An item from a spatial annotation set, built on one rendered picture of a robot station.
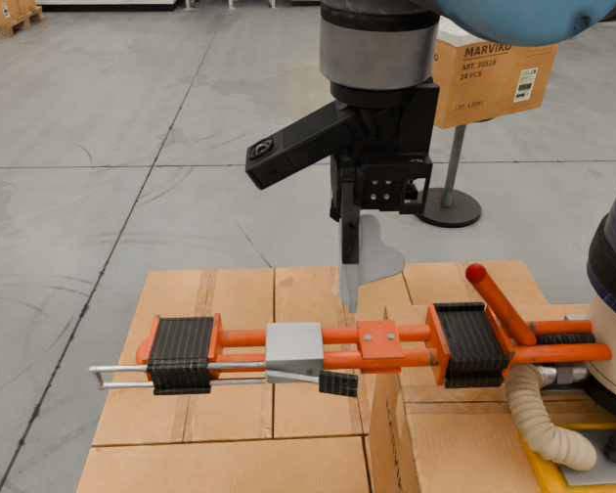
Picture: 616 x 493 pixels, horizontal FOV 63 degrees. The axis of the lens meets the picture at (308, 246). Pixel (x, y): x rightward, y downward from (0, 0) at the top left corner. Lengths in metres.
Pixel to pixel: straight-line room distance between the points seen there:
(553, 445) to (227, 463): 0.70
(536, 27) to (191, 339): 0.49
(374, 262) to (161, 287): 1.17
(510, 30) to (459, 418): 0.58
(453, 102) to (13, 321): 2.13
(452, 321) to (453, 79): 1.73
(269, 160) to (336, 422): 0.86
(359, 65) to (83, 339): 2.02
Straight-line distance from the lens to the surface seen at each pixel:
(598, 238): 0.67
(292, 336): 0.62
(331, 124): 0.42
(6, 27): 7.14
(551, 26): 0.27
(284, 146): 0.44
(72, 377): 2.17
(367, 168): 0.43
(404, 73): 0.39
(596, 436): 0.78
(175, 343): 0.63
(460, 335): 0.65
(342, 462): 1.15
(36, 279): 2.70
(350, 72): 0.39
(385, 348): 0.62
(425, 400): 0.76
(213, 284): 1.54
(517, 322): 0.65
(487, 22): 0.26
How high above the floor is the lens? 1.55
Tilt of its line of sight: 37 degrees down
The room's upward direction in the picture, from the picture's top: straight up
